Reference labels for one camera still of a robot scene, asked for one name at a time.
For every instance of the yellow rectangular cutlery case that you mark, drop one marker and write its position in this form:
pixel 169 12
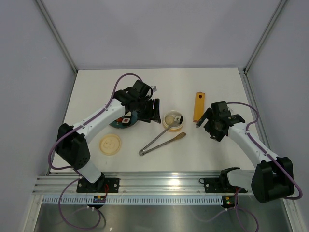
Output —
pixel 199 106

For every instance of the blue ceramic plate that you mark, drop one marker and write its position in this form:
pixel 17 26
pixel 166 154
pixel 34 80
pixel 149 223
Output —
pixel 118 125

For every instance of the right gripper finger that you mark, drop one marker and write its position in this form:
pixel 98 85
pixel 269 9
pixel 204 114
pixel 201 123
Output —
pixel 209 127
pixel 207 115

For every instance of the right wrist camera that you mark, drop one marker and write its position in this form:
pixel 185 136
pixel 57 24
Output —
pixel 220 109

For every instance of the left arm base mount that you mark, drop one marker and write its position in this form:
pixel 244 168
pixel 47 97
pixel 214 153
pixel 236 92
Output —
pixel 102 185

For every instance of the cream round lid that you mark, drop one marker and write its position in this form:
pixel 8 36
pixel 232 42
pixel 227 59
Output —
pixel 110 144

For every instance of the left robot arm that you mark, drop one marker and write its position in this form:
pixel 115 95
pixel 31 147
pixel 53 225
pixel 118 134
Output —
pixel 72 141

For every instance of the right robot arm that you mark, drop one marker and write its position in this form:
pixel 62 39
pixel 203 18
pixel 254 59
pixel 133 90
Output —
pixel 273 176

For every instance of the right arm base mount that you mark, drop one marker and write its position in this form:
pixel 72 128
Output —
pixel 217 184

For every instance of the white slotted cable duct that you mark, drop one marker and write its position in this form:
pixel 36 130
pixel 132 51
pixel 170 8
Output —
pixel 135 200

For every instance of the sushi roll cucumber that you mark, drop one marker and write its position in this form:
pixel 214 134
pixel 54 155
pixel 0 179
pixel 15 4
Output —
pixel 178 119

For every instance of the yellow round lunch box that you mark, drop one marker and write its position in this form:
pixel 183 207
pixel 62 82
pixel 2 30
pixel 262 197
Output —
pixel 174 127

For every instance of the aluminium frame rail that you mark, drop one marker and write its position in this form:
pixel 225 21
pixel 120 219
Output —
pixel 133 183

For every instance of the sushi roll red centre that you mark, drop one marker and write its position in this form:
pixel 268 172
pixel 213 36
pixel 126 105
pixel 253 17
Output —
pixel 126 121

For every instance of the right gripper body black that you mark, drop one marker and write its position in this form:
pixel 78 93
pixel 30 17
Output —
pixel 218 135

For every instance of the steamed bun swirl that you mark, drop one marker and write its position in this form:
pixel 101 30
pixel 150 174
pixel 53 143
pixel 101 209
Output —
pixel 169 120

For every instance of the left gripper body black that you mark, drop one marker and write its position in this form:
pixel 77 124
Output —
pixel 145 109

